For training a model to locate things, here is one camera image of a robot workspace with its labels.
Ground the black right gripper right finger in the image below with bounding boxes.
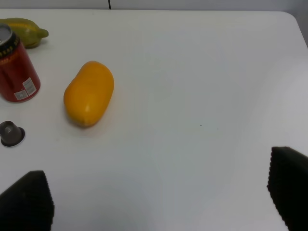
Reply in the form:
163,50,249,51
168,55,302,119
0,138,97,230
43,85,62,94
267,146,308,231

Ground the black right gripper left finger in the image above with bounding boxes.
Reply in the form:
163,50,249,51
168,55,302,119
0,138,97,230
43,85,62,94
0,170,54,231

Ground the grey coffee capsule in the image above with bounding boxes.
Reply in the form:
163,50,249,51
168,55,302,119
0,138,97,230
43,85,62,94
0,121,26,147

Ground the red drink can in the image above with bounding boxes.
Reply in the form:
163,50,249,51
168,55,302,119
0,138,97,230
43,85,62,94
0,23,40,103

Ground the orange yellow mango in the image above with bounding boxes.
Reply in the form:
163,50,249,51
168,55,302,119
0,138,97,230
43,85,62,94
64,61,114,127

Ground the yellow green corn cob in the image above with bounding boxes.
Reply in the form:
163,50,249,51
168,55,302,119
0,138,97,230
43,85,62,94
0,18,49,49

